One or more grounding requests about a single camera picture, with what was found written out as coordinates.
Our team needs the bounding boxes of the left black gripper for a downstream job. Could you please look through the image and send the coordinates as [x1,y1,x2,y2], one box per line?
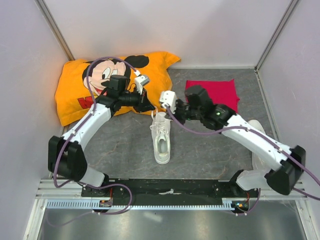
[119,86,155,114]

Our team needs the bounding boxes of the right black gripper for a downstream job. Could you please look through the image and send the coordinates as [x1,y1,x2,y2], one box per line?
[164,99,202,126]

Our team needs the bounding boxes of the white sneaker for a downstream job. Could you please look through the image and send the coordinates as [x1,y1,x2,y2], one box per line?
[149,108,171,165]
[248,119,268,170]

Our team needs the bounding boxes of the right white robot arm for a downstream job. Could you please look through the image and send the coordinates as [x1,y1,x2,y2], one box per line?
[169,85,306,197]

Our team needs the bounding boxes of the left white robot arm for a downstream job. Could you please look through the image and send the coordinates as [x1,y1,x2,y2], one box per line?
[48,74,155,197]

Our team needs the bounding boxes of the red folded cloth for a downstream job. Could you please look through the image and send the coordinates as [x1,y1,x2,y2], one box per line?
[185,79,240,113]

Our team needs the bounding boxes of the orange Mickey Mouse pillow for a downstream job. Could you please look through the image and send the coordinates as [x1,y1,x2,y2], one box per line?
[54,51,181,126]

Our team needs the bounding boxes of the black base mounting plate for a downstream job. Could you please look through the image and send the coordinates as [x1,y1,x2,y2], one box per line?
[81,177,260,206]

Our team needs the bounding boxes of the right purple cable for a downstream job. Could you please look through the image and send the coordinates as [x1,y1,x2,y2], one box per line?
[163,106,320,216]

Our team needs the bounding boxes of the purple cable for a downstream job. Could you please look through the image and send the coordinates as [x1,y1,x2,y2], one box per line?
[163,106,320,216]
[52,56,141,227]

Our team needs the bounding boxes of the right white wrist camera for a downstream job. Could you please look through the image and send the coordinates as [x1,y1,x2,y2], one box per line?
[159,90,177,114]

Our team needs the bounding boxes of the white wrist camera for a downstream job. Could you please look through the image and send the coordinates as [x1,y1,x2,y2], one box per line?
[134,74,150,95]
[159,90,177,114]

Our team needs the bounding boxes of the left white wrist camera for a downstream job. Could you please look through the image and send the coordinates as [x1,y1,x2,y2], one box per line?
[134,74,150,95]

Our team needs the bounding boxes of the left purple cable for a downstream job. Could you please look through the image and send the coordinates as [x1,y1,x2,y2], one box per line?
[52,56,141,227]

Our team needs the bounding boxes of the aluminium rail frame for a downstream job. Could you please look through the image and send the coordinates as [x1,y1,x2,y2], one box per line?
[11,176,319,240]

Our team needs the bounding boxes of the grey slotted cable duct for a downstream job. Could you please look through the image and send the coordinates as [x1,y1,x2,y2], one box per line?
[46,198,237,210]

